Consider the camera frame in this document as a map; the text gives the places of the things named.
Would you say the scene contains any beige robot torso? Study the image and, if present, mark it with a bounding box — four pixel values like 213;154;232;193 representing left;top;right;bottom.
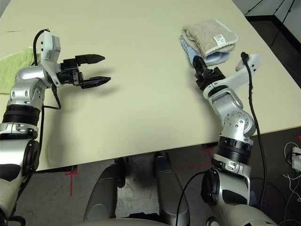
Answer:
75;218;170;226

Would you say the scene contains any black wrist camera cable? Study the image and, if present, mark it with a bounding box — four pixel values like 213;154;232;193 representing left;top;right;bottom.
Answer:
9;29;62;222
175;52;269;226

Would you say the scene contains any white power strip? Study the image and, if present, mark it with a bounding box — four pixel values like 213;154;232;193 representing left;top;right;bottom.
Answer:
291;146;301;170

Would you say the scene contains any thin white cable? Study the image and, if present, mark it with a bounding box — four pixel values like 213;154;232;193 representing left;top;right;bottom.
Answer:
283;140;301;203

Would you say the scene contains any grey robot leg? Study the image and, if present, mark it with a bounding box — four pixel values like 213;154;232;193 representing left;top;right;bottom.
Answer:
83;161;130;223
154;155;190;226

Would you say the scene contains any black left wrist camera cable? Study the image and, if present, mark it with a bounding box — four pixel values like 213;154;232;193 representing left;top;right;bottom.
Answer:
9;29;62;222

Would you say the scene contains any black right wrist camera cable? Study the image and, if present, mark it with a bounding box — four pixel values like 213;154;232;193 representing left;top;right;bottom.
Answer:
175;52;269;226

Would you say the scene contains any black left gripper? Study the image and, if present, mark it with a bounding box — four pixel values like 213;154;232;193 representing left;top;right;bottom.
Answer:
56;54;111;90

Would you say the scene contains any grey robot right leg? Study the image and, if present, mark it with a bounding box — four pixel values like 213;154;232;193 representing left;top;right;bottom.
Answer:
154;155;190;226

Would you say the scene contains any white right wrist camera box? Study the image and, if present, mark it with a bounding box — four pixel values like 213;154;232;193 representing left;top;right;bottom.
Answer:
202;53;261;99

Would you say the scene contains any black tripod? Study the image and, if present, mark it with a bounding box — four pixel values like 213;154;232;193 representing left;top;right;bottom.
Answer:
246;0;301;45

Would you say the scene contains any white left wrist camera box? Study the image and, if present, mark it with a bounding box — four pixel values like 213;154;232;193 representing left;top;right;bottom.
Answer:
39;30;62;88

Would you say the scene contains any folded light blue towel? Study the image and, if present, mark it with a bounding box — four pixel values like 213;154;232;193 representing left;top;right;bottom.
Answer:
180;35;230;68

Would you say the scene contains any grey robot left leg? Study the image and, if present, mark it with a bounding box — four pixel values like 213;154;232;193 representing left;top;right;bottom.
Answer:
83;161;130;223

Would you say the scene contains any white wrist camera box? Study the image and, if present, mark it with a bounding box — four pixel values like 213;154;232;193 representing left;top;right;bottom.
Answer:
202;53;261;99
39;30;62;88

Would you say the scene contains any beige towel with white trim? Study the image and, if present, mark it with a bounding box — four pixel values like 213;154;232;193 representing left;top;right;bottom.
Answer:
182;19;238;57

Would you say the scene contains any folded light green towel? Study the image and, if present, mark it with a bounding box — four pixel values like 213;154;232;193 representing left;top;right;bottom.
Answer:
0;46;39;94

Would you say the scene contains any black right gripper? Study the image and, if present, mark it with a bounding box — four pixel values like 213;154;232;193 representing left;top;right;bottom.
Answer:
192;56;226;92

